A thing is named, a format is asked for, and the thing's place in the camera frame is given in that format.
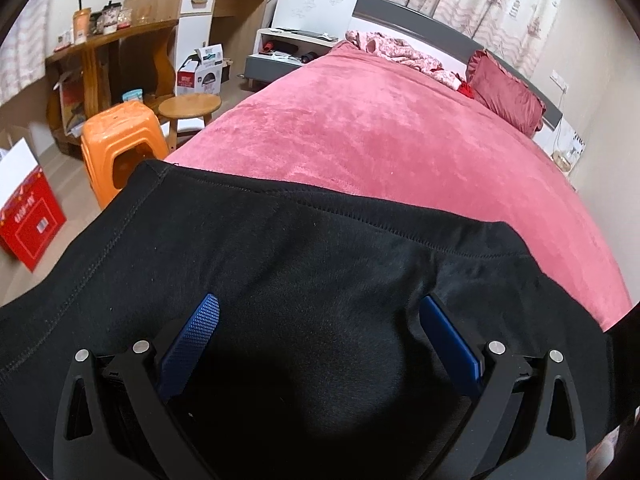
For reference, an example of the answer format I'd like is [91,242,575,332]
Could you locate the black pants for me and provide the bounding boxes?
[1,162,612,479]

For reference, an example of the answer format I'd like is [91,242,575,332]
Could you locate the red gift bag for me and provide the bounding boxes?
[0,139,66,271]

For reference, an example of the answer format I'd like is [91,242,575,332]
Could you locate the orange plastic stool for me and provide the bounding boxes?
[81,101,169,209]

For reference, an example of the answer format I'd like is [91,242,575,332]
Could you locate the far white bedside cabinet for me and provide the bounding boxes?
[533,117,586,177]

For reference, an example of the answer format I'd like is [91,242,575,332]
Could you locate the round wooden stool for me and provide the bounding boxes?
[158,93,222,152]

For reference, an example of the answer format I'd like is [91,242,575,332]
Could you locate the wooden desk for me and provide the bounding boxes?
[44,0,269,156]

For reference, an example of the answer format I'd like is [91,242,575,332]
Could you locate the white cardboard appliance box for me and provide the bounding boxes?
[176,44,224,96]

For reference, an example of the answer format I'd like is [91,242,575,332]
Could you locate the dark red ruffled pillow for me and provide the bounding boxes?
[465,50,546,139]

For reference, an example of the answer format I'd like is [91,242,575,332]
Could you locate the pink velvet bed blanket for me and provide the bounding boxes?
[169,42,632,328]

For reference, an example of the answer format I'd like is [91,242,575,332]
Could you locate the red garment on bed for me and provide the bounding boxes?
[458,81,474,99]

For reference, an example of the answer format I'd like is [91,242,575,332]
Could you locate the white drawer cabinet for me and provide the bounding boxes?
[174,0,215,70]

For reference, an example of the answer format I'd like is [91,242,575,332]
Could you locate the drink cup with straw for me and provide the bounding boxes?
[73,0,91,44]

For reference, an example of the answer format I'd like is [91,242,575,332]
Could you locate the grey bed headboard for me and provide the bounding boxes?
[348,0,563,128]

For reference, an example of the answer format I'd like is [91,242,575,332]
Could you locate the floral pink crumpled cloth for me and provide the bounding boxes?
[345,30,465,91]

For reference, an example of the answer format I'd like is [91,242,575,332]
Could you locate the white bedside cabinet floral decal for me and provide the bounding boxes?
[271,0,357,39]

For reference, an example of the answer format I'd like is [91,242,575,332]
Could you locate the wall socket plate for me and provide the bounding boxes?
[550,70,568,93]

